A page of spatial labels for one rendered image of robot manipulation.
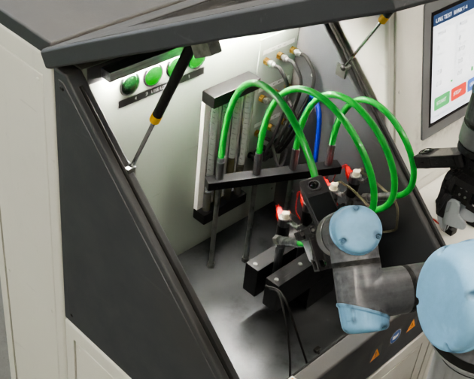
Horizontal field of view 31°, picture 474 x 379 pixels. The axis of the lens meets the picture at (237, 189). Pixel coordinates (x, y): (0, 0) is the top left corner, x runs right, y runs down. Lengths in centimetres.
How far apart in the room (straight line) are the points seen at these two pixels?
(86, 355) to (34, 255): 26
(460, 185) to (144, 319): 66
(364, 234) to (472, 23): 104
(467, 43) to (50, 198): 109
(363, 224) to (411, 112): 83
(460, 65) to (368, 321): 105
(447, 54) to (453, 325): 129
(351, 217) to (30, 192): 84
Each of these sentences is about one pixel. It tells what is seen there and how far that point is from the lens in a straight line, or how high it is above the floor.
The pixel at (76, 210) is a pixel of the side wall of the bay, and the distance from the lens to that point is 176.
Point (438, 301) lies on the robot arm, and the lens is 97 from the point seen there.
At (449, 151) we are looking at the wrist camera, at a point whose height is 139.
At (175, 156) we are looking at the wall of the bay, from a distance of 192.
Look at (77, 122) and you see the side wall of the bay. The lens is 162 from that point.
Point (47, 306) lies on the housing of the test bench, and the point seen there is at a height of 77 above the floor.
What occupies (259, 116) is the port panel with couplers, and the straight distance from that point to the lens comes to 208.
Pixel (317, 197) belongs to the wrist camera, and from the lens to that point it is 150.
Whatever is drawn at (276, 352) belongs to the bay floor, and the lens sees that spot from 194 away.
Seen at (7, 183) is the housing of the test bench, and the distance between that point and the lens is 199.
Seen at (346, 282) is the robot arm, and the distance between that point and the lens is 132.
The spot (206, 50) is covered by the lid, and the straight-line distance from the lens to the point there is 127.
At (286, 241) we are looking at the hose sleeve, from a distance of 171.
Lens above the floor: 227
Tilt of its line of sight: 38 degrees down
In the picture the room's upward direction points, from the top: 6 degrees clockwise
